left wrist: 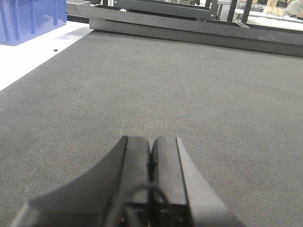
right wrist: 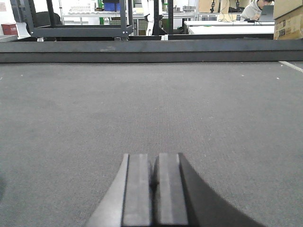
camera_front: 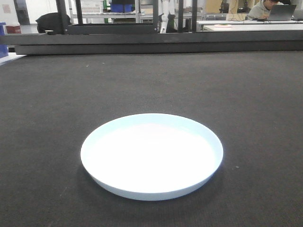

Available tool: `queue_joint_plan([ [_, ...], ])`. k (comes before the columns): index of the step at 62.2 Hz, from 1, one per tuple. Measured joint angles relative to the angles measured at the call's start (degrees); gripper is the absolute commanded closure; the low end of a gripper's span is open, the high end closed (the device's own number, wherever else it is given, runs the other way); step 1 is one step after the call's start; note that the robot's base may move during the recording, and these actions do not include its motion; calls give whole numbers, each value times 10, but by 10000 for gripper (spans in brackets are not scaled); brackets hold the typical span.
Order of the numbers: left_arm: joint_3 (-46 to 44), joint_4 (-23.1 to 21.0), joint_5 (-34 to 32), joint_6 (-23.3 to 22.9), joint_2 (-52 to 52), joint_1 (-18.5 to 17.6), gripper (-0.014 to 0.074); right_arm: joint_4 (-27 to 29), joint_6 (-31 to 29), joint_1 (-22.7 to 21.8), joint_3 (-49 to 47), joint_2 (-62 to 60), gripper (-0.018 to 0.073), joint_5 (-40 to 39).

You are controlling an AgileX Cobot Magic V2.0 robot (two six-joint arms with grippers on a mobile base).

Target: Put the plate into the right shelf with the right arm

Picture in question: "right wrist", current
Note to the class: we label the white work table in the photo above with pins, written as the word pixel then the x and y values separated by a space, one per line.
pixel 228 28

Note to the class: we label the red box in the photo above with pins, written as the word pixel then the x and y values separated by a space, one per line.
pixel 9 29

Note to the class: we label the cardboard box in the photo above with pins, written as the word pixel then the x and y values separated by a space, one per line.
pixel 288 18

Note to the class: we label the dark grey table mat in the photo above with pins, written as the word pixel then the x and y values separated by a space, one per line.
pixel 65 127

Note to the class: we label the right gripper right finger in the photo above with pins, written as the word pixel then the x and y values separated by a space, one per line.
pixel 183 199

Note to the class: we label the person in grey hoodie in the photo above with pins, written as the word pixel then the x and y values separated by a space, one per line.
pixel 254 9

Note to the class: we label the black metal cart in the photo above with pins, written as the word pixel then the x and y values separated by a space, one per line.
pixel 52 29

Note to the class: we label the white plastic basket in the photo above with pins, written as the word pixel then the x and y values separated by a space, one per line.
pixel 82 6

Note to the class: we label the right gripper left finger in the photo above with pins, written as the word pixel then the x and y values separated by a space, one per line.
pixel 128 201

